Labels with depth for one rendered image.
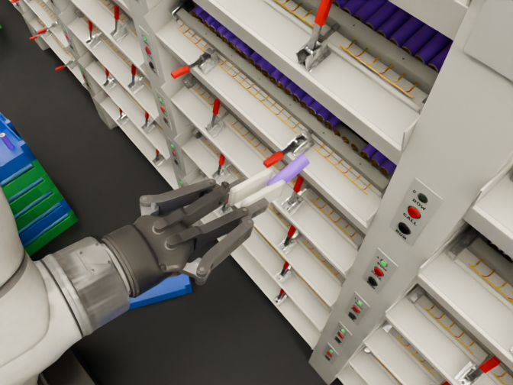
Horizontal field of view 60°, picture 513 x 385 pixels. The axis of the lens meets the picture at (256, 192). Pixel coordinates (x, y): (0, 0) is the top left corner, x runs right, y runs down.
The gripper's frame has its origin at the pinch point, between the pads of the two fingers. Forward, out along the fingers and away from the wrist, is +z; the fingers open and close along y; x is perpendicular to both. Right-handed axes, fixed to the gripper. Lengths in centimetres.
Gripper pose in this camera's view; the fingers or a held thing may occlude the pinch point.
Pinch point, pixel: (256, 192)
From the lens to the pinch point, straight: 57.9
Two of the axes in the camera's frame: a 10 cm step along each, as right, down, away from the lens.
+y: -6.4, -6.5, 4.1
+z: 7.5, -4.1, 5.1
